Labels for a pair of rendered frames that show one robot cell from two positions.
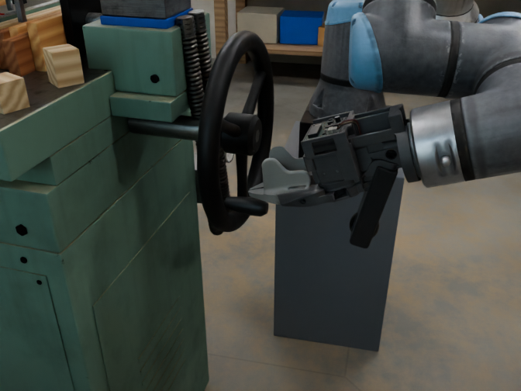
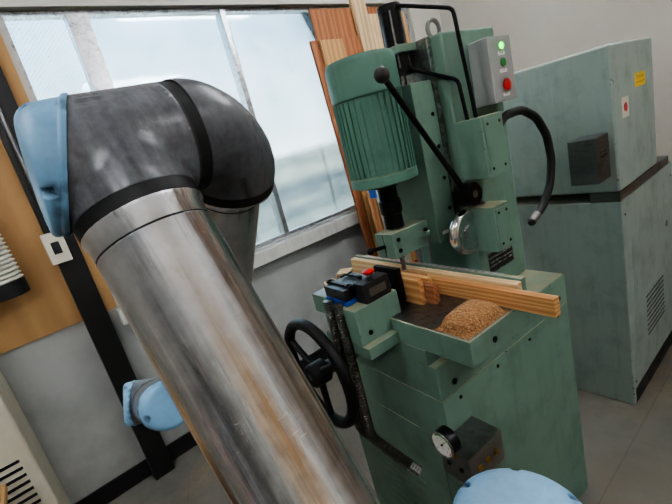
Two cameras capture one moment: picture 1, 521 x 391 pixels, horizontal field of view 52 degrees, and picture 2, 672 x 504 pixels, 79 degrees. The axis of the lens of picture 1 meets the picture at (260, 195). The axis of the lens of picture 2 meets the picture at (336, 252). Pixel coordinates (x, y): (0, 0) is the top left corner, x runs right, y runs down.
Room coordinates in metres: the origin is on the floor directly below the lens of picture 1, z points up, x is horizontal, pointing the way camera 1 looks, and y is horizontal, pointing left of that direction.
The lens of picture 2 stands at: (1.41, -0.56, 1.33)
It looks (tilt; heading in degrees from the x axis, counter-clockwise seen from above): 15 degrees down; 132
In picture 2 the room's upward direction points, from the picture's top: 15 degrees counter-clockwise
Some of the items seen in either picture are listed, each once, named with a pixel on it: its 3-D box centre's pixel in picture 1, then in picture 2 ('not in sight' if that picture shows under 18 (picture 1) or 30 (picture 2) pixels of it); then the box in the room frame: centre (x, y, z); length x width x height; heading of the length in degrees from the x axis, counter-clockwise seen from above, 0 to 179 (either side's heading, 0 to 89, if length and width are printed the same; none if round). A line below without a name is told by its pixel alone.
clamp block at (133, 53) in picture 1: (152, 49); (362, 311); (0.79, 0.16, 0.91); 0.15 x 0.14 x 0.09; 164
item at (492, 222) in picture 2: not in sight; (489, 225); (1.02, 0.49, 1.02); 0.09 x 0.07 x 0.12; 164
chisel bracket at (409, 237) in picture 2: not in sight; (404, 240); (0.83, 0.37, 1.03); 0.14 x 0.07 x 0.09; 74
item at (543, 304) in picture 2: not in sight; (445, 286); (0.95, 0.31, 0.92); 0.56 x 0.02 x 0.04; 164
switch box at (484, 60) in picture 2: not in sight; (492, 71); (1.04, 0.62, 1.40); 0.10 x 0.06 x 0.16; 74
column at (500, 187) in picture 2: not in sight; (457, 169); (0.90, 0.63, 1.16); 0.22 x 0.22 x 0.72; 74
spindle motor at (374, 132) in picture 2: not in sight; (372, 123); (0.82, 0.35, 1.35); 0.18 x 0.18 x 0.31
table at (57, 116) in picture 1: (105, 74); (390, 313); (0.82, 0.24, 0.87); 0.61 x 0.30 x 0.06; 164
